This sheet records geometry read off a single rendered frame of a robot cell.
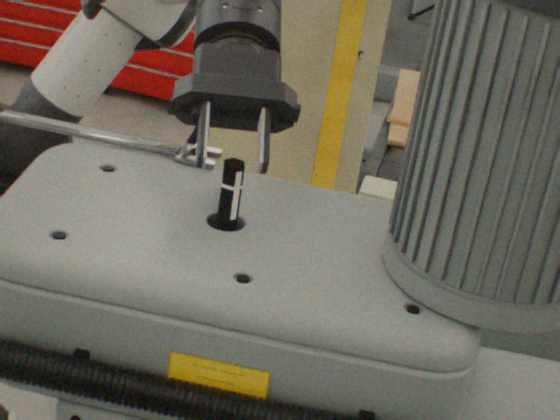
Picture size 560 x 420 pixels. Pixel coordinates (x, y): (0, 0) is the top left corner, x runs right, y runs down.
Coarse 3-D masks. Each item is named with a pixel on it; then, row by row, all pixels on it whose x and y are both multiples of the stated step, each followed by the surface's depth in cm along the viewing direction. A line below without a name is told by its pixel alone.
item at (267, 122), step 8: (264, 112) 100; (272, 112) 101; (264, 120) 100; (272, 120) 101; (264, 128) 99; (272, 128) 102; (264, 136) 99; (264, 144) 99; (264, 152) 98; (264, 160) 98; (264, 168) 99
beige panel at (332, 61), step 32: (288, 0) 266; (320, 0) 265; (352, 0) 263; (384, 0) 262; (288, 32) 270; (320, 32) 268; (352, 32) 267; (384, 32) 266; (288, 64) 274; (320, 64) 272; (352, 64) 271; (320, 96) 276; (352, 96) 275; (320, 128) 280; (352, 128) 279; (256, 160) 288; (288, 160) 286; (320, 160) 284; (352, 160) 283; (352, 192) 287
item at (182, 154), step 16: (16, 112) 113; (48, 128) 111; (64, 128) 111; (80, 128) 111; (96, 128) 112; (112, 144) 111; (128, 144) 110; (144, 144) 110; (160, 144) 111; (176, 144) 111; (192, 144) 112; (176, 160) 109; (192, 160) 109; (208, 160) 109
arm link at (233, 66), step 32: (224, 0) 103; (256, 0) 104; (224, 32) 103; (256, 32) 103; (224, 64) 101; (256, 64) 102; (192, 96) 99; (224, 96) 99; (256, 96) 99; (288, 96) 101; (224, 128) 104; (256, 128) 104; (288, 128) 103
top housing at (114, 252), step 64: (64, 192) 100; (128, 192) 102; (192, 192) 104; (256, 192) 106; (320, 192) 108; (0, 256) 91; (64, 256) 91; (128, 256) 92; (192, 256) 93; (256, 256) 95; (320, 256) 96; (0, 320) 93; (64, 320) 92; (128, 320) 91; (192, 320) 90; (256, 320) 89; (320, 320) 88; (384, 320) 89; (448, 320) 90; (256, 384) 91; (320, 384) 90; (384, 384) 89; (448, 384) 89
